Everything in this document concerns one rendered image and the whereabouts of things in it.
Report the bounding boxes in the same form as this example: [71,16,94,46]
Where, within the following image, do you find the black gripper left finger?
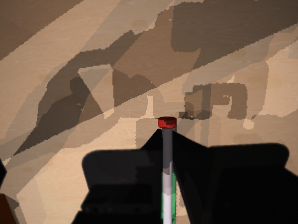
[82,129,163,217]

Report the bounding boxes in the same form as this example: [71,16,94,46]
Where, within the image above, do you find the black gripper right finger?
[173,131,289,224]

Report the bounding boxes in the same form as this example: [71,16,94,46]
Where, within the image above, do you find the grey metal pin with dark red head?
[158,117,177,224]

